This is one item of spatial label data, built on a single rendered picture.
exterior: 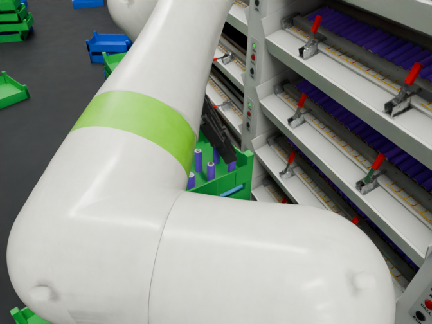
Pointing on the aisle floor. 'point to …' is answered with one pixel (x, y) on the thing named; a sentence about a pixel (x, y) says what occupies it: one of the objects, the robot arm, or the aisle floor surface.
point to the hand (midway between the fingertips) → (225, 147)
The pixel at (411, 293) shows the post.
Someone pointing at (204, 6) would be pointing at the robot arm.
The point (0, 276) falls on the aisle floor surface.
